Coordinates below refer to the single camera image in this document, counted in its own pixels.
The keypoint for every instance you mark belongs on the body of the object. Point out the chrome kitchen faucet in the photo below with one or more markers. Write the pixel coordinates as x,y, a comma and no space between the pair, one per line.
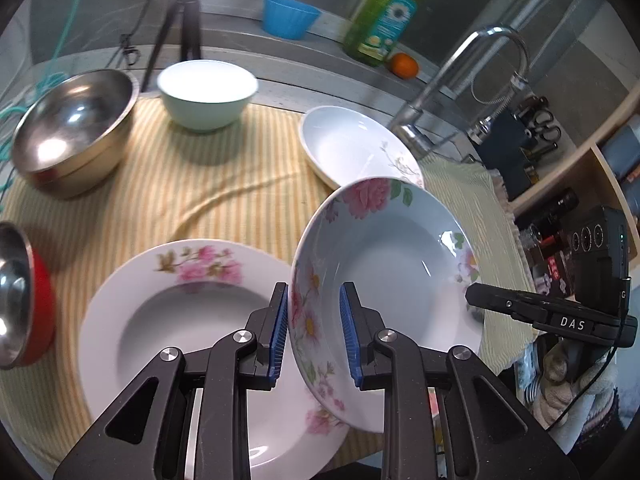
425,105

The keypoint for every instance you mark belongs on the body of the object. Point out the person's right forearm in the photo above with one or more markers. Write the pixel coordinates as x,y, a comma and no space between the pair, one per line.
622,405

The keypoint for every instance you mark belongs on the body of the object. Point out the orange fruit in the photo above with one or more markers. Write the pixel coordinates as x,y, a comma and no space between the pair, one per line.
404,65

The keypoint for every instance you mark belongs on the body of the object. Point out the deep plate with pink flowers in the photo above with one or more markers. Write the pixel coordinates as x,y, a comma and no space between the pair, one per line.
400,260

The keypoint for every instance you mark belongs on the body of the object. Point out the blue fluted cup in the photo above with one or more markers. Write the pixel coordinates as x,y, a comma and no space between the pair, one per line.
290,17

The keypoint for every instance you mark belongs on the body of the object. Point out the black tripod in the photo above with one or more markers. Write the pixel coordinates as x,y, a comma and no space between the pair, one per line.
190,25

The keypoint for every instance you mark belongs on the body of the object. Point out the green dish soap bottle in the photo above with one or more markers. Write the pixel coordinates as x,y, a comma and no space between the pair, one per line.
385,25

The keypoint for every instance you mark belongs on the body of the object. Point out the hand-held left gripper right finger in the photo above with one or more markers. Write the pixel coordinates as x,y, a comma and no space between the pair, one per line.
349,332

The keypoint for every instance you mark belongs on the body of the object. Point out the yellow striped cloth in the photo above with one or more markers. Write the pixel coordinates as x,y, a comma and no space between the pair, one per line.
210,185

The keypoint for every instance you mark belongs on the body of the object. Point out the stainless steel bowl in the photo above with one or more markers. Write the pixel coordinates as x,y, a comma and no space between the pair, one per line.
75,125

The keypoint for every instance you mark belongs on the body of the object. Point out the person's right hand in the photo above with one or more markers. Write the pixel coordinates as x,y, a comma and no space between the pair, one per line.
565,390

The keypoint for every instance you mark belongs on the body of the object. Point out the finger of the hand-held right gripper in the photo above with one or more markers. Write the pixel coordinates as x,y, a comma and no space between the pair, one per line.
500,301

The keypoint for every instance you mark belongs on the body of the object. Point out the dark blue knife block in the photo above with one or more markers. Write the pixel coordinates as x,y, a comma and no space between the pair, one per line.
505,155

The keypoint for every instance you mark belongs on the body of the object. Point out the wide-rimmed pink floral plate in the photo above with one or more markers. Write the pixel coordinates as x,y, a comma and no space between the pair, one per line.
165,310

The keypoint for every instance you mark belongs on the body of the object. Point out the white plate with faint flowers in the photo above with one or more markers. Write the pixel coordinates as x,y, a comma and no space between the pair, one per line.
342,140

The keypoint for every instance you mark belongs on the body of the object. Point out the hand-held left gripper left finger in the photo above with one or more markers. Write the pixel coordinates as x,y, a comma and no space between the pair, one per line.
278,332

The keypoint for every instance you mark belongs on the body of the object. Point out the wooden shelf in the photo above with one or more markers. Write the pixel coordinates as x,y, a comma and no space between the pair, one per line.
590,160

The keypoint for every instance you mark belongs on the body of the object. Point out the red bowl with steel lining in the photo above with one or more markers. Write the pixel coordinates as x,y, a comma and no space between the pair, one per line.
37,310

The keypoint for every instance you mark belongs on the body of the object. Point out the black scissors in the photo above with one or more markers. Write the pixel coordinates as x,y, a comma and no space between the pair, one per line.
542,130

